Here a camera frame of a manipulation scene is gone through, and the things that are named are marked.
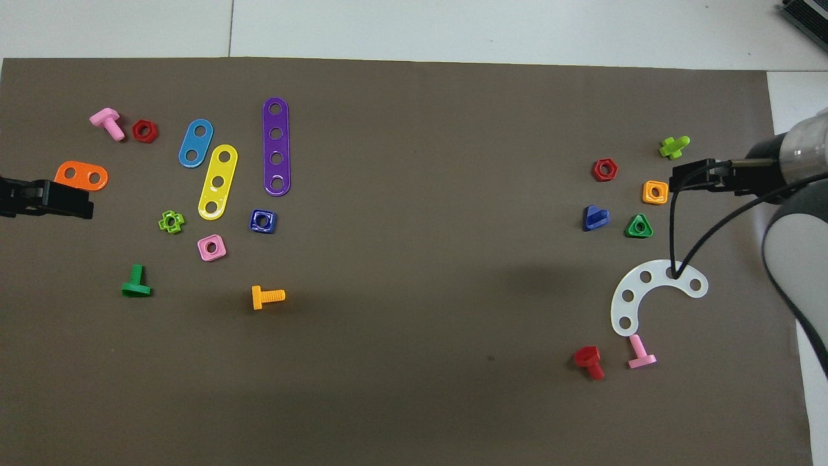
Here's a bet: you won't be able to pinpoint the purple four-hole strip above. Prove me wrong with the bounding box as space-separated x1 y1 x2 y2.
262 97 292 197

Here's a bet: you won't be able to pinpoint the pink square nut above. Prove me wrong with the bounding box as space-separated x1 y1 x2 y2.
197 234 228 262

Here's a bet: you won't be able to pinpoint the dark green plastic bolt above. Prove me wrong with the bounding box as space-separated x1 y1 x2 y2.
121 264 153 298

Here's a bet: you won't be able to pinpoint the orange plastic bolt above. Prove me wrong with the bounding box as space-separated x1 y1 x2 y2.
252 285 286 311

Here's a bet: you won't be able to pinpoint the blue square nut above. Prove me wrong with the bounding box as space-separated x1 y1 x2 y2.
249 208 278 235

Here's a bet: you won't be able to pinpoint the black ribbed device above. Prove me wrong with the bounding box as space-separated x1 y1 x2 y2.
779 0 828 36

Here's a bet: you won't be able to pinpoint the orange angled three-hole plate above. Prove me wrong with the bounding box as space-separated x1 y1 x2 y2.
54 161 109 192

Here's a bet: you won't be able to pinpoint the brown table mat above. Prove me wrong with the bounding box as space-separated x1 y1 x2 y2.
0 57 814 466

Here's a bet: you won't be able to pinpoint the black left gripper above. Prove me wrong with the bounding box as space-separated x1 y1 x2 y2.
0 177 95 220

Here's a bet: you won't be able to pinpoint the white curved five-hole plate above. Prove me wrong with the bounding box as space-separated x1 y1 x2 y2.
610 260 710 338

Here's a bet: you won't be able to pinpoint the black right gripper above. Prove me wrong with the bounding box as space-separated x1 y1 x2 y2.
670 157 789 198

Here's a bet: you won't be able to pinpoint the blue plastic bolt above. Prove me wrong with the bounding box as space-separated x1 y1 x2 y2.
582 205 611 232

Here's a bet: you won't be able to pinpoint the red plastic bolt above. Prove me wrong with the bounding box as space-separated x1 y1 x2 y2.
574 346 605 381

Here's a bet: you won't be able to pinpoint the blue two-hole strip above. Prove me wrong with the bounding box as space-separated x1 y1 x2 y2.
178 118 214 169

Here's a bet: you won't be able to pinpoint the lime green cross-head bolt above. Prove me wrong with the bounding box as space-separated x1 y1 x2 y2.
659 135 691 161

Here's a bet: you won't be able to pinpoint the yellow three-hole strip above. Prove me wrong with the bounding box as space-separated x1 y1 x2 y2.
197 144 239 221

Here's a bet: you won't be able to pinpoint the pink plastic bolt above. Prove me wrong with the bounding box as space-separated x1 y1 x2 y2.
89 107 126 142
627 334 658 370

